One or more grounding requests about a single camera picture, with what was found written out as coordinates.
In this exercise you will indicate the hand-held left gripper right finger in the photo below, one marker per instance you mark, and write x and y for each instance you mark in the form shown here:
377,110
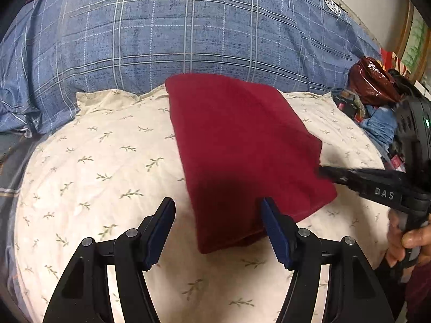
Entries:
276,232

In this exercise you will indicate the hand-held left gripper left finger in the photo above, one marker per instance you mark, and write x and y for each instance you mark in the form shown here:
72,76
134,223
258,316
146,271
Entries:
161,232

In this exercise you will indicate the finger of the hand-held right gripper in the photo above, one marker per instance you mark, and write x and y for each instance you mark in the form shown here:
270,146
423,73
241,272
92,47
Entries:
357,178

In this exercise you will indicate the dark red garment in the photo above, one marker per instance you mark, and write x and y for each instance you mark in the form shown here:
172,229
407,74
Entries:
242,148

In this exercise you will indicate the person's right hand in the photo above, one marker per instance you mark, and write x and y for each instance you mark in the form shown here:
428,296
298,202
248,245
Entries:
395,239

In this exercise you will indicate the blue denim cloth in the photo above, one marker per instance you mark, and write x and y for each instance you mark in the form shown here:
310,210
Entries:
380,124

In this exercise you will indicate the black and green box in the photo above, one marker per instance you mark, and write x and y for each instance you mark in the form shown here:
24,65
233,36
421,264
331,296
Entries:
348,104

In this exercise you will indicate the dark red plastic bag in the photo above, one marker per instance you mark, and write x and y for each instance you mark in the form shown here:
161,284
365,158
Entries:
370,80

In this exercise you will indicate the cream leaf-print pillow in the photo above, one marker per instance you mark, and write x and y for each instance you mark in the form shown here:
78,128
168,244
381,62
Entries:
111,161

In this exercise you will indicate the red printed paper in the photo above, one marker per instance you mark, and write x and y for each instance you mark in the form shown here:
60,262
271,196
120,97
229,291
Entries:
392,61

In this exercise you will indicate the person's dark red clothing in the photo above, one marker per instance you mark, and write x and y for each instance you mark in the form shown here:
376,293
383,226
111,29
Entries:
419,296

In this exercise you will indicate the grey plaid bed sheet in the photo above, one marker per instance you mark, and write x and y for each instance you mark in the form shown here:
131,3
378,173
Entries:
13,181

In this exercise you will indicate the blue plaid quilt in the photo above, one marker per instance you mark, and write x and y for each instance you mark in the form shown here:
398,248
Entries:
168,40

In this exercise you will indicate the framed wall picture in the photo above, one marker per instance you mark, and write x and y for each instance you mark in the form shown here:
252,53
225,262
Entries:
416,40

